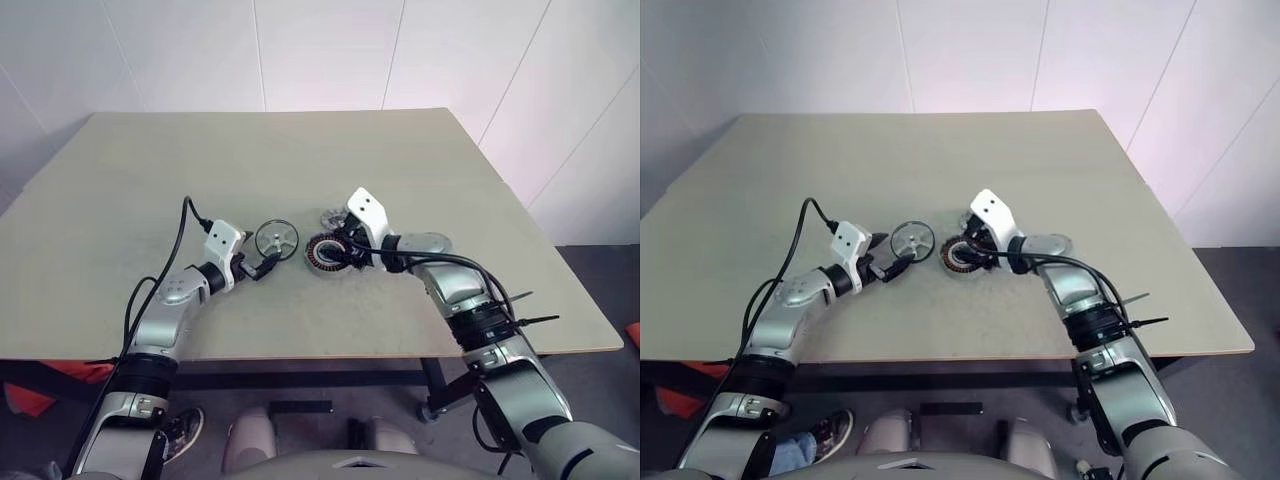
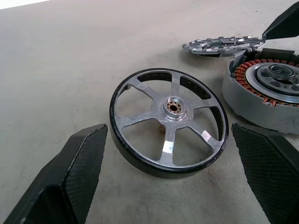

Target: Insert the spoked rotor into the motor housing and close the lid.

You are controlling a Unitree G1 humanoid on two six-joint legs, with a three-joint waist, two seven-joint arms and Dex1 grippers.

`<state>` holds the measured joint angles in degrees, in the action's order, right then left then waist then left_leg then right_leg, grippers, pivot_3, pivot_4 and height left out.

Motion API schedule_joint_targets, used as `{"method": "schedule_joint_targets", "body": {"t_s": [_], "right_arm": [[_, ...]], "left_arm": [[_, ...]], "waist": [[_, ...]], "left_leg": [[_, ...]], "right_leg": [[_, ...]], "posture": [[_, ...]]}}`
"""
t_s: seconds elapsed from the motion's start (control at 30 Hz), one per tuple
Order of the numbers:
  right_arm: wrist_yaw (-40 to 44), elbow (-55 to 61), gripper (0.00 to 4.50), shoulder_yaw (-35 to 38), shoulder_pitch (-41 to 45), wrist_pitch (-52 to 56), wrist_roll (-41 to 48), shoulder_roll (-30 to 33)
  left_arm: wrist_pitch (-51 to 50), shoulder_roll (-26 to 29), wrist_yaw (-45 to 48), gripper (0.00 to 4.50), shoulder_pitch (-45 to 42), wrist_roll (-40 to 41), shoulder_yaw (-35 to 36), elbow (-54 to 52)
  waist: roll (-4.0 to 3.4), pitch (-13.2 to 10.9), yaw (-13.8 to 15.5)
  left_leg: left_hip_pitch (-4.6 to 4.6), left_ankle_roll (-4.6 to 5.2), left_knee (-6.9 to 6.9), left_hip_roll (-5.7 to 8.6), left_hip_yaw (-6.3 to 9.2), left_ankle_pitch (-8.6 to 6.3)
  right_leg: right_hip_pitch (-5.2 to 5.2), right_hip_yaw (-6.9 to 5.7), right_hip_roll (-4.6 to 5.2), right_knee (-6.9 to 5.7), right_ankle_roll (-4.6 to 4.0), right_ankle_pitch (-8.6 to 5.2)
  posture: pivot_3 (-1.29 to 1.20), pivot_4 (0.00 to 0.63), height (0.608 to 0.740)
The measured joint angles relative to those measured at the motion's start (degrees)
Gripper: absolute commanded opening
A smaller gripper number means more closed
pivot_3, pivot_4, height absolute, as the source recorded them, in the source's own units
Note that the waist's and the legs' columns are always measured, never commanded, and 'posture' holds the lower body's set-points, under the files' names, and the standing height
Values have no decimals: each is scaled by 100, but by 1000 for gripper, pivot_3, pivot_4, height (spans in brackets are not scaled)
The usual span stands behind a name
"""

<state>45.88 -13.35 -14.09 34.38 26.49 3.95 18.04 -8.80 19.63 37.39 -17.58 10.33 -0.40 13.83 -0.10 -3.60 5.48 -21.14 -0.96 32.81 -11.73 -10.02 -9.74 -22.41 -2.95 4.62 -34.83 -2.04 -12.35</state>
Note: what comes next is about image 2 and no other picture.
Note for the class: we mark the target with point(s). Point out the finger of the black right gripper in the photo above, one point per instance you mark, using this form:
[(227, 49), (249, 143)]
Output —
[(285, 23)]

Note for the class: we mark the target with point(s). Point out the grey motor housing copper windings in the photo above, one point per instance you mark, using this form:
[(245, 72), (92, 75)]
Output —
[(243, 100)]

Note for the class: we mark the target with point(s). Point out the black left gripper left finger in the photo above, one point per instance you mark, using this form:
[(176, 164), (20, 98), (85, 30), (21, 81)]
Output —
[(70, 182)]

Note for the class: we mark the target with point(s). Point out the grey hinged motor lid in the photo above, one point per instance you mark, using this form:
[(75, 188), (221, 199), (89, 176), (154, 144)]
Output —
[(210, 45)]

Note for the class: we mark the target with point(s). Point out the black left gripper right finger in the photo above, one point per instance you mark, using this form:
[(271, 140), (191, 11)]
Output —
[(268, 175)]

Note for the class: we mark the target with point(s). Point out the silver spoked rotor black rim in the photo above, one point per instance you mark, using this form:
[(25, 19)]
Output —
[(184, 115)]

